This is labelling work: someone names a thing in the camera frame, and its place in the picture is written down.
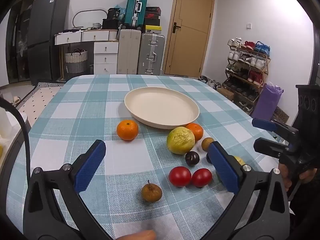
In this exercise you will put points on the dark glass cabinet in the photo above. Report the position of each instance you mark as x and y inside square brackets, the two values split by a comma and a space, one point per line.
[17, 42]

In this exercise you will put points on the person's left hand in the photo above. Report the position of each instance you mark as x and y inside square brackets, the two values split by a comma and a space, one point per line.
[142, 236]

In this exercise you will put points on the large yellow wrinkled fruit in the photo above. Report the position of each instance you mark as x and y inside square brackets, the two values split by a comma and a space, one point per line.
[180, 140]

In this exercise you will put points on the person's right hand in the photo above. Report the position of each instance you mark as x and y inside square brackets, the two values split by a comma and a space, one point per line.
[285, 176]

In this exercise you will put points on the round brown longan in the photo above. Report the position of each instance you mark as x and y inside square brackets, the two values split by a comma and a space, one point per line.
[206, 144]

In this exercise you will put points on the red tomato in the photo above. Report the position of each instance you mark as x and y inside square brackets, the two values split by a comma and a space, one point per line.
[180, 176]
[201, 178]

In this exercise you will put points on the patterned brown bag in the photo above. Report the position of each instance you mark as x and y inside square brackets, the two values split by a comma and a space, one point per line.
[281, 115]

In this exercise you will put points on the silver suitcase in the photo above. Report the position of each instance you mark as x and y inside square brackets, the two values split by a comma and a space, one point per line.
[152, 52]

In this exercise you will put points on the dark purple plum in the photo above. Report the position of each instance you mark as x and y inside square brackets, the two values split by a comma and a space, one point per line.
[192, 159]

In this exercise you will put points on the black bag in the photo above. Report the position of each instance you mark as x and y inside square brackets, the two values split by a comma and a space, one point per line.
[111, 24]

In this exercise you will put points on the black red shoe boxes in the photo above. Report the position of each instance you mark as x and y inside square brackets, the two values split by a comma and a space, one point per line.
[153, 16]

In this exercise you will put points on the tan wooden door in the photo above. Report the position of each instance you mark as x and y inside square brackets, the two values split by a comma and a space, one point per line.
[190, 50]

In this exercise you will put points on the dotted white rug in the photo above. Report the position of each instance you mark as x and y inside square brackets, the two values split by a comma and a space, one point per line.
[37, 102]

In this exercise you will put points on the woven laundry basket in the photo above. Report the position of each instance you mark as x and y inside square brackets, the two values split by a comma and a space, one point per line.
[76, 61]

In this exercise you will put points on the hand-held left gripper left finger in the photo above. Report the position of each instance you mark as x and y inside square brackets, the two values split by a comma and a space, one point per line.
[91, 165]

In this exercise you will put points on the yellow black shoe box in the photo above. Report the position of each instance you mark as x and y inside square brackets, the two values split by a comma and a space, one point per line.
[153, 29]

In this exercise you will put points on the beige suitcase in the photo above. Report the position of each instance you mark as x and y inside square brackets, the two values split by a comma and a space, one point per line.
[128, 52]

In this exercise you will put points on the teal suitcase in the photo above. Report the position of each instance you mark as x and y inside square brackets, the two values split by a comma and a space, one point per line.
[133, 7]

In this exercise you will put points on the oval framed mirror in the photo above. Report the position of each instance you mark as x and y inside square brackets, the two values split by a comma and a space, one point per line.
[87, 17]

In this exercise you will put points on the orange mandarin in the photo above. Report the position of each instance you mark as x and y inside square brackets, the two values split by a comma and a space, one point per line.
[197, 130]
[127, 130]

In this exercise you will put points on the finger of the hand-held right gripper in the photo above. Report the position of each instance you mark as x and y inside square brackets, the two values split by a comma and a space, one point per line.
[272, 148]
[262, 123]

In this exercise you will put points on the group of assorted shoes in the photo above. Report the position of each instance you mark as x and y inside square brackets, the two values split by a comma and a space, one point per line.
[250, 62]

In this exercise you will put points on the cream round plate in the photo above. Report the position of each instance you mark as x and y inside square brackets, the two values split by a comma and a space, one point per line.
[160, 105]

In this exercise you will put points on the white container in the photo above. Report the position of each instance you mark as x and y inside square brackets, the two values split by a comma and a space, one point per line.
[7, 125]

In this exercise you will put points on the white drawer dresser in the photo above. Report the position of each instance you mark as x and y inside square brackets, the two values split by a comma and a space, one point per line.
[105, 55]

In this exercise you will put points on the brown cardboard box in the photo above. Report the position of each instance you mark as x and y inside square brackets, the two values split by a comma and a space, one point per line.
[225, 93]

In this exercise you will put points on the green-yellow citrus fruit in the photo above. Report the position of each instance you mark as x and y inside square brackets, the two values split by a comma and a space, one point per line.
[238, 160]

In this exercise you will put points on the teal checked tablecloth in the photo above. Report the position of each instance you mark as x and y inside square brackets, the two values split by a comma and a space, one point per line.
[87, 105]

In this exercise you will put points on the pile of floor shoes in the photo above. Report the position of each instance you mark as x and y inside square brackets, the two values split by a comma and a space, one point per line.
[210, 82]

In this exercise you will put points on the purple bag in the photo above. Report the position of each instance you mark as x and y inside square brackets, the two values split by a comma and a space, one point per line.
[268, 102]

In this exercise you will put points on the dark grey refrigerator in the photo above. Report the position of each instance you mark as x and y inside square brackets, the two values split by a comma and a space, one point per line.
[45, 30]

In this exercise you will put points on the wooden shoe rack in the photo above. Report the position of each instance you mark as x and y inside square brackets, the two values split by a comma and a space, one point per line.
[266, 66]

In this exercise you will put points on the brown longan with stem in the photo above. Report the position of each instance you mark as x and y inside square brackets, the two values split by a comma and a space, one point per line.
[151, 192]

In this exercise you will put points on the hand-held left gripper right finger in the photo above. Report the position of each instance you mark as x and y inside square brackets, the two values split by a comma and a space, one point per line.
[223, 167]

